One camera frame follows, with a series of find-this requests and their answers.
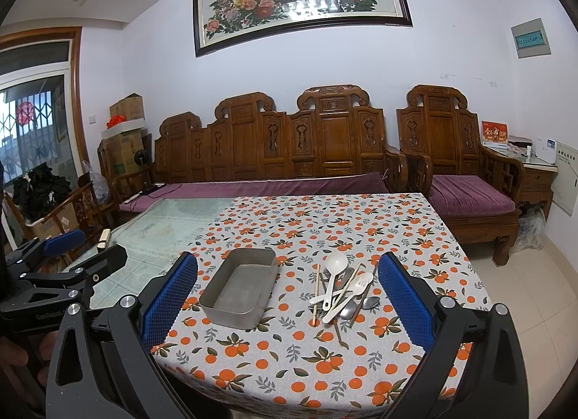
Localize metal spoon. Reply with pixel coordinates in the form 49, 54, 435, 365
339, 300, 362, 321
362, 296, 380, 310

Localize white plastic fork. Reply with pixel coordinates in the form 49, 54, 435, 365
322, 272, 373, 324

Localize light bamboo chopstick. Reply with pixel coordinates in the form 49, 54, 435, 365
331, 262, 363, 309
311, 263, 322, 328

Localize large white plastic spoon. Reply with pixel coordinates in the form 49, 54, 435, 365
322, 253, 349, 311

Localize dark wooden chopstick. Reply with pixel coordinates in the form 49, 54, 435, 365
332, 318, 349, 350

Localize small white plastic spoon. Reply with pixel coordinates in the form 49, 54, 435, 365
309, 287, 353, 305

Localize person's left hand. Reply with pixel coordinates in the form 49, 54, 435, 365
0, 331, 58, 394

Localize wooden chair at left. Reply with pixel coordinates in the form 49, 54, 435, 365
4, 182, 109, 262

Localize small cream box on table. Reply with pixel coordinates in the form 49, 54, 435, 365
96, 228, 111, 252

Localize clear plastic bag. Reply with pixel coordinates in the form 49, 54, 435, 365
82, 161, 112, 206

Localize grey metal tray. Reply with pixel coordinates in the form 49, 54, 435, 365
199, 249, 278, 330

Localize orange-print tablecloth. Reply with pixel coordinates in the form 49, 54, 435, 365
150, 193, 494, 409

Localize purple armchair cushion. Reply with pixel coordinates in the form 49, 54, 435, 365
428, 174, 515, 216

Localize small black fan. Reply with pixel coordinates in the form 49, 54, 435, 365
133, 149, 157, 196

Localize window with metal grille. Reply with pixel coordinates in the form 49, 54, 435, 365
1, 40, 78, 184

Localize stacked cardboard boxes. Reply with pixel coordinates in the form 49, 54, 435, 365
97, 93, 146, 180

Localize carved wooden armchair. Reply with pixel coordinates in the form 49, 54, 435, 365
397, 84, 524, 266

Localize wooden side table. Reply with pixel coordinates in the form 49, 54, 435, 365
516, 163, 557, 218

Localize red gift box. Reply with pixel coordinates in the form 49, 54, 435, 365
482, 120, 508, 146

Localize carved wooden sofa bench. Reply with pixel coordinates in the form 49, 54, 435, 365
109, 83, 409, 203

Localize white device on side table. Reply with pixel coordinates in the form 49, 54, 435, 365
534, 137, 557, 164

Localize grey electrical panel box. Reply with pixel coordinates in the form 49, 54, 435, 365
512, 18, 552, 59

